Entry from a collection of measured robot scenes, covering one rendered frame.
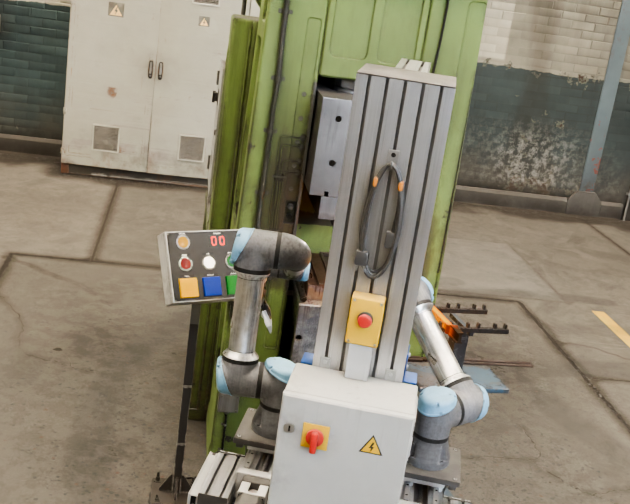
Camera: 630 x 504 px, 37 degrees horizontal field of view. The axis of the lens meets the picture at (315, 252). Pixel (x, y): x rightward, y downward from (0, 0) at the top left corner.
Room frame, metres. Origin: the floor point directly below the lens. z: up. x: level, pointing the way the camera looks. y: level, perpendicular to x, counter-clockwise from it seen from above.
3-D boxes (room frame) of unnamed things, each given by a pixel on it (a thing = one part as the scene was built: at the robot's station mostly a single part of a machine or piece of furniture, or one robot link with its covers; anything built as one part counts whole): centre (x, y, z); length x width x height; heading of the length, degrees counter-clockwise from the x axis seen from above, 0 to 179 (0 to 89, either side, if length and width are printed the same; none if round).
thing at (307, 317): (4.00, -0.11, 0.69); 0.56 x 0.38 x 0.45; 9
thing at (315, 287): (3.98, -0.06, 0.96); 0.42 x 0.20 x 0.09; 9
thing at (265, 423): (2.77, 0.05, 0.87); 0.15 x 0.15 x 0.10
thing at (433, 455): (2.72, -0.45, 0.87); 0.15 x 0.15 x 0.10
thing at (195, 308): (3.60, 0.45, 0.54); 0.04 x 0.04 x 1.08; 9
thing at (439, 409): (2.73, -0.45, 0.98); 0.13 x 0.12 x 0.14; 130
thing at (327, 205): (3.98, -0.06, 1.32); 0.42 x 0.20 x 0.10; 9
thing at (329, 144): (3.99, -0.10, 1.56); 0.42 x 0.39 x 0.40; 9
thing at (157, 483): (3.60, 0.45, 0.05); 0.22 x 0.22 x 0.09; 9
